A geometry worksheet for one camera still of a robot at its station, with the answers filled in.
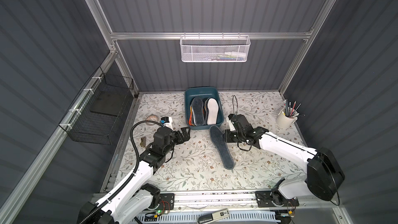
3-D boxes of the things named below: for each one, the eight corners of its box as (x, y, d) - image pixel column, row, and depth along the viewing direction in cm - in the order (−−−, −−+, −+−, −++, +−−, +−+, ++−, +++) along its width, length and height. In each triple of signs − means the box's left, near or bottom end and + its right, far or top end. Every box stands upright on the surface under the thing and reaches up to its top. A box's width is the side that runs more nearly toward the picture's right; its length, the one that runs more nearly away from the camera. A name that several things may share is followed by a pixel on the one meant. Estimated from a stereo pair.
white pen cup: (277, 129, 102) (284, 119, 93) (273, 118, 107) (279, 108, 99) (292, 129, 102) (300, 119, 93) (287, 118, 107) (295, 108, 99)
